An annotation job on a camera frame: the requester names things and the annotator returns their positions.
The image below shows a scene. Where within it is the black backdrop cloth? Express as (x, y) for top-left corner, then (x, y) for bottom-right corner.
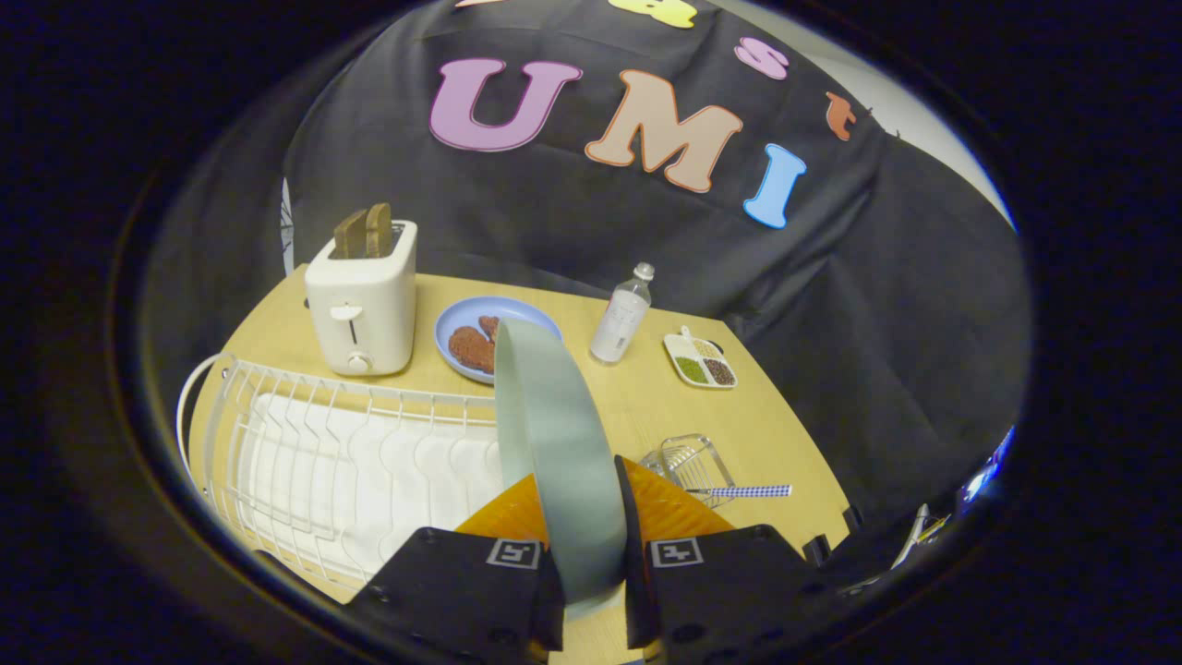
(148, 0), (1033, 555)

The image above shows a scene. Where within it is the white wire dish rack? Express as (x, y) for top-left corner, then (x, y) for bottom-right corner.
(175, 351), (518, 601)

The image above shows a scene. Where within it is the clear wire basket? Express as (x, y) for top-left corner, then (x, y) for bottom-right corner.
(638, 433), (738, 510)

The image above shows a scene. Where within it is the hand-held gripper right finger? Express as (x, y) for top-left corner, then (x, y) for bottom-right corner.
(614, 455), (838, 665)

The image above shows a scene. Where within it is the cream toaster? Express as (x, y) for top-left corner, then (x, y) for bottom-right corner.
(305, 220), (418, 378)

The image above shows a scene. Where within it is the white spoked wheel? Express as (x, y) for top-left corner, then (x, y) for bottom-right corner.
(279, 177), (296, 276)

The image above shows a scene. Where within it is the clear plastic bottle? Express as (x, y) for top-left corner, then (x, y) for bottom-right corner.
(590, 262), (657, 365)

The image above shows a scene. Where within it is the grey-green plate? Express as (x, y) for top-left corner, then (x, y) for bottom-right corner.
(494, 319), (630, 608)

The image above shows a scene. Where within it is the white object with yellow cable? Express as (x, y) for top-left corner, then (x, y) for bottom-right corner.
(889, 502), (953, 570)

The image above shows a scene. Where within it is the blue checked handle spoon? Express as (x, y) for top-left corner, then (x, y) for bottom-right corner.
(684, 484), (793, 501)

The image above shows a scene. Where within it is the white divided bean dish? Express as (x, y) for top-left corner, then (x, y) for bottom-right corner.
(662, 326), (739, 391)

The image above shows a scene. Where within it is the brown toast slice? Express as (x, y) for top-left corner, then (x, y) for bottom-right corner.
(332, 209), (370, 260)
(366, 202), (394, 259)

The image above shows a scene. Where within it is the large brown patty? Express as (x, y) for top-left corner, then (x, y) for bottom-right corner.
(448, 325), (498, 375)

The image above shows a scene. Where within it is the blue plate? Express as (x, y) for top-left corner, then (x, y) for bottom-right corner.
(434, 296), (564, 385)

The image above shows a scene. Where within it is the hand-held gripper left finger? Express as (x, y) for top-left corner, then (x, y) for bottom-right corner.
(346, 471), (565, 665)

